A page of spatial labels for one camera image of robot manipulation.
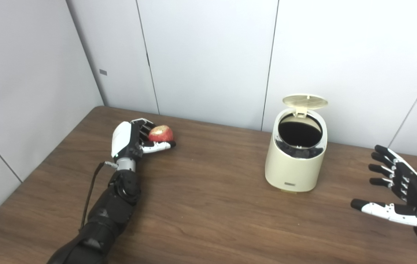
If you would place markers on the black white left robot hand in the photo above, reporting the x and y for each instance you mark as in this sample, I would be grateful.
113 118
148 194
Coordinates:
122 139

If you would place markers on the red apple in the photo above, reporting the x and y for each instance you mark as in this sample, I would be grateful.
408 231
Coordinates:
161 134

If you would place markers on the round cream bin lid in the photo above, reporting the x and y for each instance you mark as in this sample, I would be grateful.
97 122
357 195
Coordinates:
305 101

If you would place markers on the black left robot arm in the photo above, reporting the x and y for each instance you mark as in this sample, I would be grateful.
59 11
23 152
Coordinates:
111 209

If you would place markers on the cream-colored bin body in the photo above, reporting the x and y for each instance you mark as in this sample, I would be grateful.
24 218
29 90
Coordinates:
292 168

